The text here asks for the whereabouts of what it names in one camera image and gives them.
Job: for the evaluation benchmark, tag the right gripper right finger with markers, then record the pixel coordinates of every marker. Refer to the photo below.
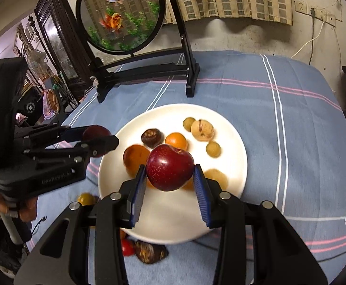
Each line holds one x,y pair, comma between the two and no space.
221,209

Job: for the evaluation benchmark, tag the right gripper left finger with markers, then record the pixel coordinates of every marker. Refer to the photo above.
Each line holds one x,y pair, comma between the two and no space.
120,209

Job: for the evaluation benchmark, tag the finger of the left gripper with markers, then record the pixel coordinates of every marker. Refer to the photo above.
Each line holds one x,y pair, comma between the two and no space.
50,133
33,145

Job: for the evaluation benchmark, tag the yellow orange citrus fruit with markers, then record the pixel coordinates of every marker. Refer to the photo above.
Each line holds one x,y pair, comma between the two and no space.
87,199

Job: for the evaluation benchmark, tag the large orange tangerine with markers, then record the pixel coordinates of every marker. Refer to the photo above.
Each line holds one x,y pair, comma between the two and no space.
134,156

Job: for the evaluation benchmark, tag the dark purple mangosteen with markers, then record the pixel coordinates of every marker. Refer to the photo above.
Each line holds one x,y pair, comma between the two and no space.
152,138

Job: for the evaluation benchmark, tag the red plum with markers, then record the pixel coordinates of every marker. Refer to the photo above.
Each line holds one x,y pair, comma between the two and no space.
169,168

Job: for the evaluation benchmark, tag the small yellow longan fruit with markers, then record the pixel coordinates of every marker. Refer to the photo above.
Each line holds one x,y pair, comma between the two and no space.
187,123

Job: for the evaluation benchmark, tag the person's left hand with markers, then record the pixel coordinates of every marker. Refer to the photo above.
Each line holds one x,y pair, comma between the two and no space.
27,213

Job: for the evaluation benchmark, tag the dark cherry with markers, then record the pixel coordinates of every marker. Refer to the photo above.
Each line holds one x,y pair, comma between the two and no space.
95,133

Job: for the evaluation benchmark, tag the white round plate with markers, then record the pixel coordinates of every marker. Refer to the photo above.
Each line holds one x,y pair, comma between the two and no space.
171,215

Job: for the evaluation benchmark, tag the small orange mandarin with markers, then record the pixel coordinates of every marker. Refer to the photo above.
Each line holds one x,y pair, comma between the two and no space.
177,140

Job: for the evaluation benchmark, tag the blue striped tablecloth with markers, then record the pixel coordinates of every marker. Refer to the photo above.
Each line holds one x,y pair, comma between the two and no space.
292,126

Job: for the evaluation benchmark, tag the round goldfish screen ornament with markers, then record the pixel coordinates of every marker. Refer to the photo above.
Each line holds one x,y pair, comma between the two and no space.
125,27

